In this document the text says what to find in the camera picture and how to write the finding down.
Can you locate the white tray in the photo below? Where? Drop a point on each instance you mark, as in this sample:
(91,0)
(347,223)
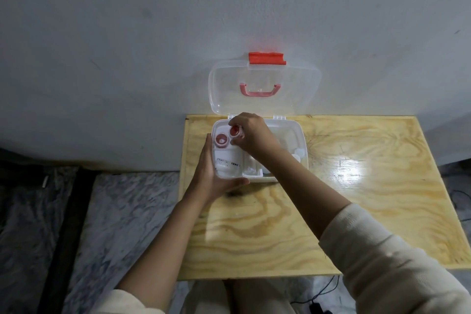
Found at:
(228,152)

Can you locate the white first aid box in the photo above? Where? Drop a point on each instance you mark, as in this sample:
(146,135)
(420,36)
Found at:
(265,82)

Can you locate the person's right fingers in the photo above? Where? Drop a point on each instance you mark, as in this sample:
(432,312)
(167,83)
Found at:
(245,126)

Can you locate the white labelled packet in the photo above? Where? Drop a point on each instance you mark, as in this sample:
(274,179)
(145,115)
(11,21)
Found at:
(228,166)

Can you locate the person's right hand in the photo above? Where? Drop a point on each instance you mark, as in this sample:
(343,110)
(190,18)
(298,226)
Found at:
(259,135)

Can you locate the person's left thumb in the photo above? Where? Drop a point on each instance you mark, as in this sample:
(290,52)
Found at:
(235,184)

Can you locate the person's left forearm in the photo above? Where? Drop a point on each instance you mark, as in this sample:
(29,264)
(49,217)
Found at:
(165,240)

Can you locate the person's left hand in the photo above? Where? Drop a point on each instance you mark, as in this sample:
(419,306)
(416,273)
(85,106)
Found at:
(201,181)

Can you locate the light trousers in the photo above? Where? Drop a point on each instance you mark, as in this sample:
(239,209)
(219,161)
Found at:
(239,299)

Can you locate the person's right forearm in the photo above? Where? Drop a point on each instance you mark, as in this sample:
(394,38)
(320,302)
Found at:
(305,181)

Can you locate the cream sweater sleeve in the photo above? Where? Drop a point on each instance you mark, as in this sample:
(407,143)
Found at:
(386,262)
(121,304)

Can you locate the red box latch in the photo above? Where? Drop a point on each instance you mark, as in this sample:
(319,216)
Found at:
(267,58)

